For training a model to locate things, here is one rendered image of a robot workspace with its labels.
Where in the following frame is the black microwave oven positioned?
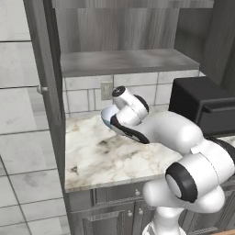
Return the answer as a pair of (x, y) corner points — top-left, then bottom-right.
(168, 75), (235, 138)

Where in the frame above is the black microwave door handle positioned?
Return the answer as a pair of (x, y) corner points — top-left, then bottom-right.
(202, 97), (235, 115)

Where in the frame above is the pale blue white bowl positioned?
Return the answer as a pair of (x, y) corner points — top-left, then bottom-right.
(100, 104), (121, 129)

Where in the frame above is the grey wood open wall cabinet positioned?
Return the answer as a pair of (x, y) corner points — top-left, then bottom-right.
(50, 0), (216, 79)

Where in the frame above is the grey wood cabinet door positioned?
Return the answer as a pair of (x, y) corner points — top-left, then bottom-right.
(199, 0), (235, 90)
(23, 0), (66, 127)

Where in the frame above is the grey wall power outlet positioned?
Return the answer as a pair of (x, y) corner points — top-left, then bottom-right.
(100, 81), (114, 101)

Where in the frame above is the grey drawer front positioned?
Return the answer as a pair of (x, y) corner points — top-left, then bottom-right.
(92, 182), (149, 206)

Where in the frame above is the round silver door knob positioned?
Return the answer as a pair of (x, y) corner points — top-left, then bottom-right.
(36, 84), (50, 95)

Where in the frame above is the grey base cabinet door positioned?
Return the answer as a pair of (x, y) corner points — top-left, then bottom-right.
(134, 199), (158, 235)
(71, 202), (136, 235)
(179, 182), (235, 235)

